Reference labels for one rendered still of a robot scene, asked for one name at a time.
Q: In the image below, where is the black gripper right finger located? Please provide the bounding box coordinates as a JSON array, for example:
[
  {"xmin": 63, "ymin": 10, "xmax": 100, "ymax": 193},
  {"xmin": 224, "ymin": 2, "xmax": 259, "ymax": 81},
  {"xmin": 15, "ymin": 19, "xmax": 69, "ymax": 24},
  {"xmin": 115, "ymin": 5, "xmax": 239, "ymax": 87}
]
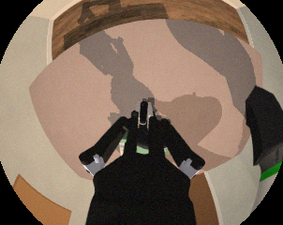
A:
[{"xmin": 147, "ymin": 102, "xmax": 205, "ymax": 183}]

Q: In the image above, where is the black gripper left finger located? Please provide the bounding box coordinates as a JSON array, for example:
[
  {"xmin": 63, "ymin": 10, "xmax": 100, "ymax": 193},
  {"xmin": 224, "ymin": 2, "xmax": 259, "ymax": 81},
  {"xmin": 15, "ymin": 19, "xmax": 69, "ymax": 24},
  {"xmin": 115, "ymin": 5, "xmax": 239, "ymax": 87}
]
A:
[{"xmin": 79, "ymin": 101, "xmax": 141, "ymax": 181}]

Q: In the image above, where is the green clamp slide with handwheel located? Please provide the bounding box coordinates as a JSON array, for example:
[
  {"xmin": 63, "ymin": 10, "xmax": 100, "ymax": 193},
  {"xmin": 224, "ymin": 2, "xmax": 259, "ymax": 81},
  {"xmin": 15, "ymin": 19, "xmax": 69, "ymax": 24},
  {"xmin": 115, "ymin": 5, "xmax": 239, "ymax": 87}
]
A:
[{"xmin": 119, "ymin": 101, "xmax": 170, "ymax": 156}]

